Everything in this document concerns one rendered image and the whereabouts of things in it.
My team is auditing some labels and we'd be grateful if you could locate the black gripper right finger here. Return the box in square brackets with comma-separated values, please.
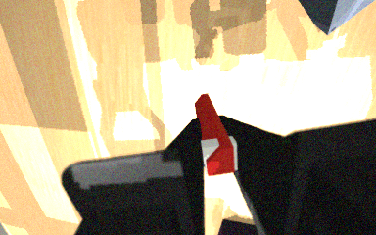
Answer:
[219, 115, 376, 235]

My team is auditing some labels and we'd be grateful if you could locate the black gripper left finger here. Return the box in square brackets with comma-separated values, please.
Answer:
[60, 118, 206, 235]

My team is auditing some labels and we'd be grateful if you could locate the red peg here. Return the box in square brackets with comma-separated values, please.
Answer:
[195, 93, 238, 177]

